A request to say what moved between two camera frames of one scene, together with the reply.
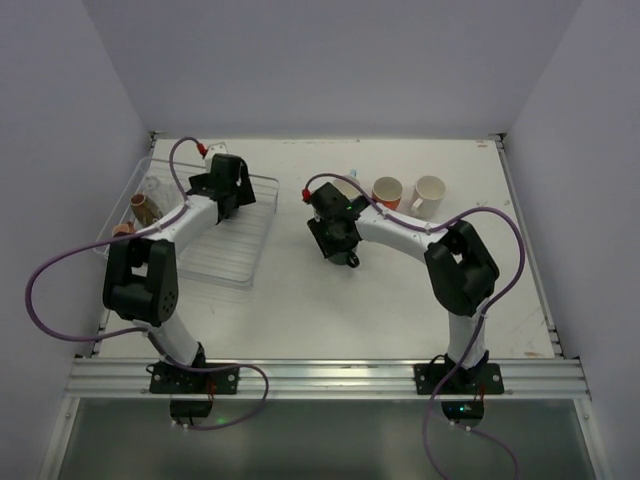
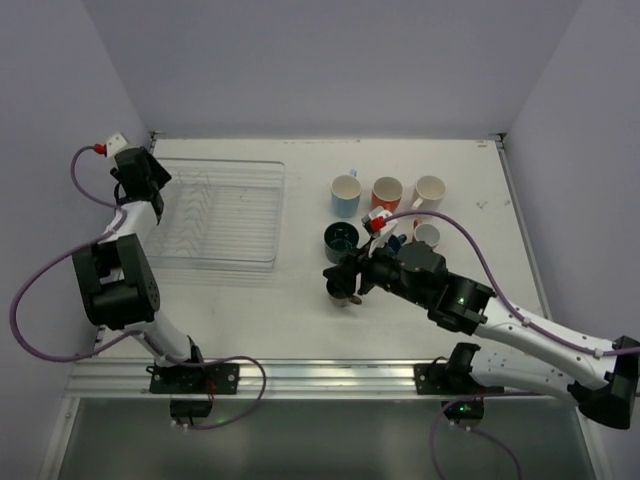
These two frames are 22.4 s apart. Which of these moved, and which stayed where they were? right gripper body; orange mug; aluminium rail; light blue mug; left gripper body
Moved: left gripper body; right gripper body
Stayed: aluminium rail; light blue mug; orange mug
